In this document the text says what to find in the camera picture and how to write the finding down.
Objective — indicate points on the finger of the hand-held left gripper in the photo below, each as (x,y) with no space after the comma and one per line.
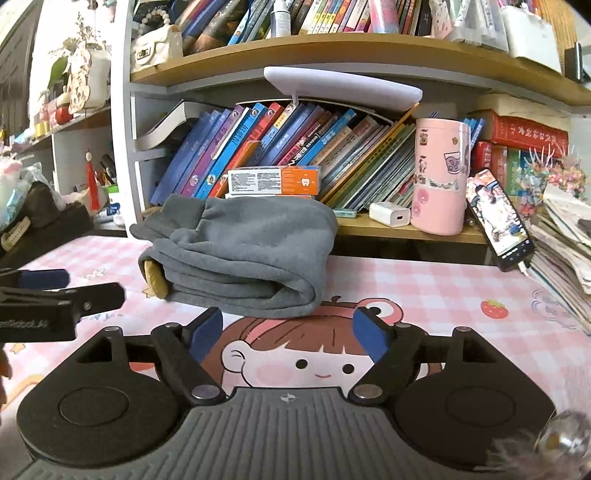
(44,278)
(99,297)

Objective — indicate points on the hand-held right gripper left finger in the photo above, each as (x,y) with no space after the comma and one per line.
(207,337)

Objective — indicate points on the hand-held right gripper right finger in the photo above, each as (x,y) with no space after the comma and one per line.
(371,334)

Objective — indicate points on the grey sweatshirt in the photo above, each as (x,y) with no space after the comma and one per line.
(249,249)

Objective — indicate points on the person's left hand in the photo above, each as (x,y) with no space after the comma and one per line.
(3,367)

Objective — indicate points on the black box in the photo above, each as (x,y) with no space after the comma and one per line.
(60,230)

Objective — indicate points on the white jar with green lid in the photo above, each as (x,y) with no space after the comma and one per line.
(116,207)

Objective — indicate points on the red tassel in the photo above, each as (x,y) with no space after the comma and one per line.
(92,184)

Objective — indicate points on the white charger plug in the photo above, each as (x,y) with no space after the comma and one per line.
(390,214)

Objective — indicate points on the small teal box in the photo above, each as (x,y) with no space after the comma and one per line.
(345,213)

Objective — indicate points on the bunch of pens and pencils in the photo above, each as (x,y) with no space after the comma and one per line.
(107,170)

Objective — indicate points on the white wooden bookshelf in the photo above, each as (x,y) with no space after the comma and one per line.
(122,138)

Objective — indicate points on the red round pot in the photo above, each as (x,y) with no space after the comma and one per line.
(59,110)

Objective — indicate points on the pink sticker tumbler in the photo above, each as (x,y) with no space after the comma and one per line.
(441,180)

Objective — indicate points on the orange and white carton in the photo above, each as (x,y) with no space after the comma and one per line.
(277,181)

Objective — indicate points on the black smartphone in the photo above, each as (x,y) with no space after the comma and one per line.
(501,221)

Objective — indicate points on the long row of leaning books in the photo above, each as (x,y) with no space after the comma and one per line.
(221,147)

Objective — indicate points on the stack of papers and booklets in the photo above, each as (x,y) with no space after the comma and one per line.
(563,258)

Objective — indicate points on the white vase with dried flowers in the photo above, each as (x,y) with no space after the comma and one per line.
(99,76)

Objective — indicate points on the short row of colourful books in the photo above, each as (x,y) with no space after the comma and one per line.
(494,161)

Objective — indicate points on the fluffy pompom charm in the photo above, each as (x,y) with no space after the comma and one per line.
(558,438)

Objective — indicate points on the white flat case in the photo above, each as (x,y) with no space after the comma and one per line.
(341,87)

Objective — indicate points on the white quilted handbag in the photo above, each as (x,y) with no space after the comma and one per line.
(154,50)

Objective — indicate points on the thick red book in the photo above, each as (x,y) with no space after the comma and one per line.
(531,131)

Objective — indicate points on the pink gradient tube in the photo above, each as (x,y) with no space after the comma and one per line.
(382,16)

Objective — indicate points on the row of upright paperback books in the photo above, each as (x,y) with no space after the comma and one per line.
(323,16)

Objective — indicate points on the white spray bottle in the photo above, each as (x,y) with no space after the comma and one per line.
(280,18)

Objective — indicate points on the white pen holder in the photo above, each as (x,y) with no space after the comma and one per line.
(531,37)

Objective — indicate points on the black clip device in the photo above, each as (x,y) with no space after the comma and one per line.
(575,64)

